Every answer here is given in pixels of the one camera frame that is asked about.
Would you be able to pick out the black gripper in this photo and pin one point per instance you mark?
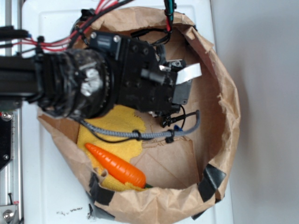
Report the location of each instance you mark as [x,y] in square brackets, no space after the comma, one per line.
[136,80]

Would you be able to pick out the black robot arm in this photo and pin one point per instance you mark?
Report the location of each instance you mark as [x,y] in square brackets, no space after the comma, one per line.
[88,83]

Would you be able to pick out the black tape back left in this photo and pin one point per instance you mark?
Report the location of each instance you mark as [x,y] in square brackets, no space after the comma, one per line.
[76,30]

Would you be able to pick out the black tape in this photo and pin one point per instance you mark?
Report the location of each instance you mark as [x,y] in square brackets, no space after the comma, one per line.
[213,177]
[99,195]
[76,30]

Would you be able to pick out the orange plastic carrot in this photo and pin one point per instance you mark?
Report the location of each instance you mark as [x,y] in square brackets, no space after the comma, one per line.
[120,169]

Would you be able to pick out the brown paper bag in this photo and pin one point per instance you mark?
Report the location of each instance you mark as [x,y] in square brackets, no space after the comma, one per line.
[173,170]

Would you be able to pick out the black tape front right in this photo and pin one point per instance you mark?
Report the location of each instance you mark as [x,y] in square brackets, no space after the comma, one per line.
[213,177]

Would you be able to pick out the black tape front left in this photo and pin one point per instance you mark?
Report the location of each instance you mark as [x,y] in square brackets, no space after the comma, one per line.
[99,195]

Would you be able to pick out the grey camera module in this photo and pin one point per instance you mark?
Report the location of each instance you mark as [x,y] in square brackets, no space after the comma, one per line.
[183,81]

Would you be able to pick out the black mounting bracket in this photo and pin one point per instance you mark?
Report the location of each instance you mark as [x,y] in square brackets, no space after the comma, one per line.
[6,121]

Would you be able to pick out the metal rail frame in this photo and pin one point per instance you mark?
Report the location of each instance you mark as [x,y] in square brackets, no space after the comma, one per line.
[11,192]

